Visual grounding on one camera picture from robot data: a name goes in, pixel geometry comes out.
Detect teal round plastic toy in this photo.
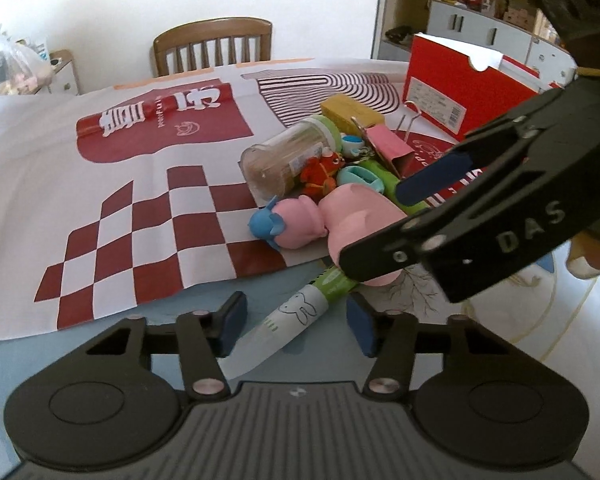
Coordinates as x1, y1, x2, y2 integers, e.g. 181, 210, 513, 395
337, 165, 384, 194

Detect grey wall cabinet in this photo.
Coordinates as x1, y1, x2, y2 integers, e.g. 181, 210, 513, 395
370, 0, 581, 86

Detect pink pig toy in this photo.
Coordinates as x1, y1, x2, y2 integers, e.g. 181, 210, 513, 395
317, 184, 412, 288

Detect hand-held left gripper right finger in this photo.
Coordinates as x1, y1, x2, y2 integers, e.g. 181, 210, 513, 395
346, 292, 511, 401

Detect person's right hand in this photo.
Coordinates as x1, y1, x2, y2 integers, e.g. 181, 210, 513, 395
566, 230, 600, 281

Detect yellow rectangular box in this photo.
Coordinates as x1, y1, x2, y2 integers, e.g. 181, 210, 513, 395
320, 94, 385, 128

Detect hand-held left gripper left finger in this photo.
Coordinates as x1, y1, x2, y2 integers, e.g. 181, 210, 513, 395
82, 291, 248, 401

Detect orange toy figure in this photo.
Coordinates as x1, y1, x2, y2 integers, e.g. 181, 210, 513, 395
300, 152, 346, 196

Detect pink binder clip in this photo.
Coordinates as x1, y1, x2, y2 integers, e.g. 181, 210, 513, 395
351, 101, 423, 178

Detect red cardboard shoe box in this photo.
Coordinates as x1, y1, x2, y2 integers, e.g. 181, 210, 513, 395
402, 32, 578, 143

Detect green tube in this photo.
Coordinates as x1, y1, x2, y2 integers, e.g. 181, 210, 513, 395
362, 160, 426, 213

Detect clear plastic bag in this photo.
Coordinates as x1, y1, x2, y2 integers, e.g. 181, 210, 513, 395
0, 25, 56, 98

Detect green white rabbit pen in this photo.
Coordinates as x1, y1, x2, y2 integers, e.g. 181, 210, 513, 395
227, 265, 361, 381

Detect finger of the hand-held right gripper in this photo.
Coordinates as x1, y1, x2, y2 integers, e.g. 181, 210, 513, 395
395, 105, 543, 207
338, 160, 526, 286

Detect small pink toy blue ears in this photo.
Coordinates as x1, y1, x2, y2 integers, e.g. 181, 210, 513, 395
249, 195, 331, 251

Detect brown wooden chair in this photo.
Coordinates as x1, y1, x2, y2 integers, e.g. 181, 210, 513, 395
152, 17, 273, 78

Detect small grey drawer cabinet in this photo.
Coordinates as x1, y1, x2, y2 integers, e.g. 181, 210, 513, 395
35, 50, 83, 96

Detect clear toothpick jar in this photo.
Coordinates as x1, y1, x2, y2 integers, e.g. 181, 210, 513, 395
239, 115, 342, 206

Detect blue white keychain toy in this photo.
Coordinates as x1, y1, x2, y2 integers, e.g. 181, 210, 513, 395
339, 132, 368, 158

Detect red white printed sheet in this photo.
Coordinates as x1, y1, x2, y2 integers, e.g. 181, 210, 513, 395
0, 57, 486, 343

